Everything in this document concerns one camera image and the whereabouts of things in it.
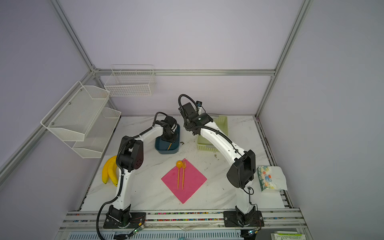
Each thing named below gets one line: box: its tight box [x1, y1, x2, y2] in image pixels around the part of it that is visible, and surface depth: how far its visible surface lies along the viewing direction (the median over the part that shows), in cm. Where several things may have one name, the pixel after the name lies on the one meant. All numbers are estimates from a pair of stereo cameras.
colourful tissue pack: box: [256, 165, 288, 192], surface depth 83 cm
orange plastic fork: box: [182, 160, 186, 190], surface depth 95 cm
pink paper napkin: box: [161, 158, 208, 204], surface depth 88 cm
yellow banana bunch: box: [102, 155, 118, 187], surface depth 87 cm
